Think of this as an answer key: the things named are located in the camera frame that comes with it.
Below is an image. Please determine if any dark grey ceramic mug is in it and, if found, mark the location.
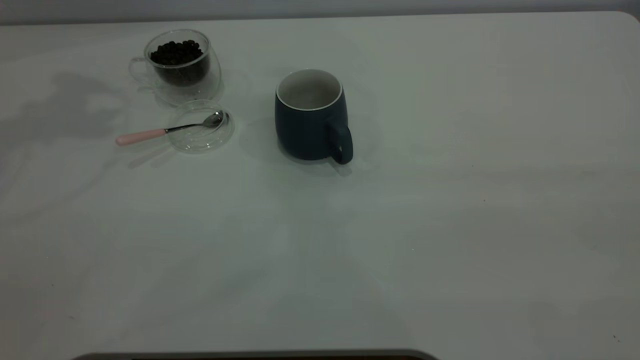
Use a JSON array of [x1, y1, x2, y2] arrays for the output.
[[274, 68, 354, 165]]

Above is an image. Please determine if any pink handled metal spoon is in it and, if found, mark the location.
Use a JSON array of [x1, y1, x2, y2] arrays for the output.
[[115, 110, 226, 147]]

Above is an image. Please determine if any clear double wall glass cup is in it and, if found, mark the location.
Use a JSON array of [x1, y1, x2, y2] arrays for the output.
[[128, 28, 222, 106]]

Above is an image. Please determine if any clear glass saucer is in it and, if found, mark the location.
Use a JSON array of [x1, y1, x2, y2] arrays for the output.
[[166, 99, 235, 153]]

